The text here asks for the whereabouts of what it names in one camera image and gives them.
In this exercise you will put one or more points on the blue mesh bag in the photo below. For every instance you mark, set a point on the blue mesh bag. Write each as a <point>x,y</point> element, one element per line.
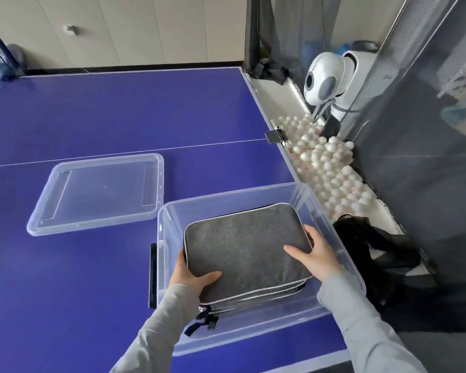
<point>0,60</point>

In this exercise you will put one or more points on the clear plastic box lid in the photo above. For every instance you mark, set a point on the clear plastic box lid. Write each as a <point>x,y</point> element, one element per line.
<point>101,194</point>

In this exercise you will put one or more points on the person's left hand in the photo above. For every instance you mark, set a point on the person's left hand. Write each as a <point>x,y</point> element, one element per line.
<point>187,276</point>

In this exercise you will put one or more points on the white ball-serving robot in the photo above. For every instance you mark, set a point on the white ball-serving robot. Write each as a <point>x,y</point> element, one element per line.
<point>334,81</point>

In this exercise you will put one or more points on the person's right thumb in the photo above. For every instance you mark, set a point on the person's right thumb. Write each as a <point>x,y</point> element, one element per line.
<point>298,252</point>

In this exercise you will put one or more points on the person's left forearm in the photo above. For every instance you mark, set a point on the person's left forearm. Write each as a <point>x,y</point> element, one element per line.
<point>159,330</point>

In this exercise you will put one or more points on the blue ping-pong table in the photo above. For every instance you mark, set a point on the blue ping-pong table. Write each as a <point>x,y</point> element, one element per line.
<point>101,120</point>

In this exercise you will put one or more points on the white ball collection tray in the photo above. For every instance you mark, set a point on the white ball collection tray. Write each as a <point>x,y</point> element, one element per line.
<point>384,213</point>

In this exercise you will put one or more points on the person's left thumb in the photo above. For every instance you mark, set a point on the person's left thumb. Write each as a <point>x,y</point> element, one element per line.
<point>207,278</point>

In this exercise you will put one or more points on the person's right hand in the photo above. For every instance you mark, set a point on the person's right hand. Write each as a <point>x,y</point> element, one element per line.
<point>320,256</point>

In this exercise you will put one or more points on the black catch net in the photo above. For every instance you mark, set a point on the black catch net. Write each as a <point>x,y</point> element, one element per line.
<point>411,151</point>

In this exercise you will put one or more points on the clear plastic storage box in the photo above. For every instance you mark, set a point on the clear plastic storage box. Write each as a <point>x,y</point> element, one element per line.
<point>256,213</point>

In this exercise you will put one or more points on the person's right forearm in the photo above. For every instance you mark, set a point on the person's right forearm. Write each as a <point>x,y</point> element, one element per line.
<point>363,326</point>

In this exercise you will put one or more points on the grey felt paddle case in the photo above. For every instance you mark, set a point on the grey felt paddle case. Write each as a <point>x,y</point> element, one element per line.
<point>248,252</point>

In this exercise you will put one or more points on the black net clamp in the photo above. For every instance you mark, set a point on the black net clamp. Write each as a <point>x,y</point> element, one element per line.
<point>276,136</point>

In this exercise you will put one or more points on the pile of white ping-pong balls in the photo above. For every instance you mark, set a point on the pile of white ping-pong balls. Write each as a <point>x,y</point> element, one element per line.
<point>330,166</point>

